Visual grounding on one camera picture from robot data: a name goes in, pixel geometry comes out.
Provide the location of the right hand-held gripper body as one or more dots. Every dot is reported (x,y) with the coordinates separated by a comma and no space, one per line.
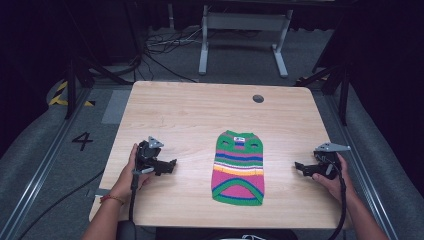
(325,163)

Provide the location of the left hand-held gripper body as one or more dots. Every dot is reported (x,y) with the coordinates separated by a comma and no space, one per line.
(146,156)

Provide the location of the striped knitted pet sweater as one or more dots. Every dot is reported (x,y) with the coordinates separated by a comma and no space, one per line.
(238,168)

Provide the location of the person's right hand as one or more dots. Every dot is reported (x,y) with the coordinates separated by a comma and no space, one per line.
(333,181)

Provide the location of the person's left hand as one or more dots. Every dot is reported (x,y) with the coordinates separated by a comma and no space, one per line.
(128,176)

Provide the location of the black chair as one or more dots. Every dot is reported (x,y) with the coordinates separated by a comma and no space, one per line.
(126,230)

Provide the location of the black tripod stand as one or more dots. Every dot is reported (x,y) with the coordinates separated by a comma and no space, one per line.
(83,71)
(333,83)

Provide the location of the yellow black hazard tape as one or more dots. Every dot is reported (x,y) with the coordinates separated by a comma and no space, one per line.
(65,96)

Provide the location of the aluminium floor rail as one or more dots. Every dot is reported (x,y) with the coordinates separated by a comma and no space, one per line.
(40,170)
(363,173)

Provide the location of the white metal desk frame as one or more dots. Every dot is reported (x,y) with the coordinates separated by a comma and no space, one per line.
(245,36)

